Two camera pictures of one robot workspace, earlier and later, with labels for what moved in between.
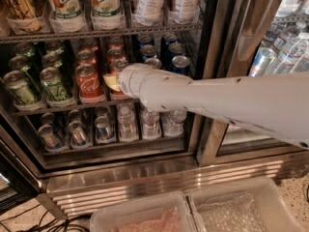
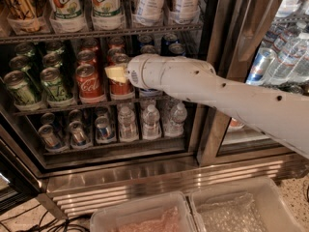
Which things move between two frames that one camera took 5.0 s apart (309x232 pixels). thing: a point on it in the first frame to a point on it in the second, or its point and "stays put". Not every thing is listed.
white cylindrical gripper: (126, 79) to (136, 72)
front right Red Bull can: (105, 132) stays put
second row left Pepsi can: (148, 51) stays put
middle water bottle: (151, 124) stays put
